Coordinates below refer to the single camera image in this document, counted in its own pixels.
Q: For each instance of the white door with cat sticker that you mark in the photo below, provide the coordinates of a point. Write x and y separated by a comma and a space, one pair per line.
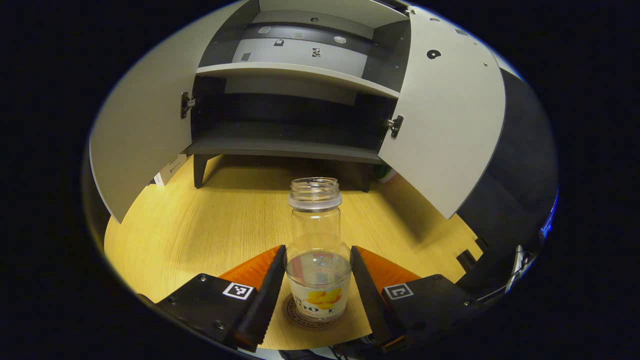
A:
450, 125

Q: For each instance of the white door with phone sticker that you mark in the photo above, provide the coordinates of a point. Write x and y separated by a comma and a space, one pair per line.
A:
145, 110

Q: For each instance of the white and grey cabinet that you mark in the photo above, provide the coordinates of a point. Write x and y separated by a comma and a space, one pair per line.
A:
290, 145

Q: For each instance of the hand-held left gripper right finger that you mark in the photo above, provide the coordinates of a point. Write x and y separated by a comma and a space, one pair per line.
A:
370, 305

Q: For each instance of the clear glass bottle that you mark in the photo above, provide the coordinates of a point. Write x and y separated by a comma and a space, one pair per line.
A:
316, 225

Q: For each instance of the white labelled box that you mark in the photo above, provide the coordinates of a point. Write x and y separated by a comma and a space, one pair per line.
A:
170, 170

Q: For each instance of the black backdrop cloth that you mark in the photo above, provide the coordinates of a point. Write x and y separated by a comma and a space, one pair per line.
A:
520, 165

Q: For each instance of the round brown coaster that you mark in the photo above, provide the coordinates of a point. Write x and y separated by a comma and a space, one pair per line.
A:
291, 311

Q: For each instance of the metal door hinge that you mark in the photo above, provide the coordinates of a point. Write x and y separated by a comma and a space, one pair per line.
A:
186, 104
395, 126

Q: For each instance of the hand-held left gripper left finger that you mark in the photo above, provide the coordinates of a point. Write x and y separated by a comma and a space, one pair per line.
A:
262, 305

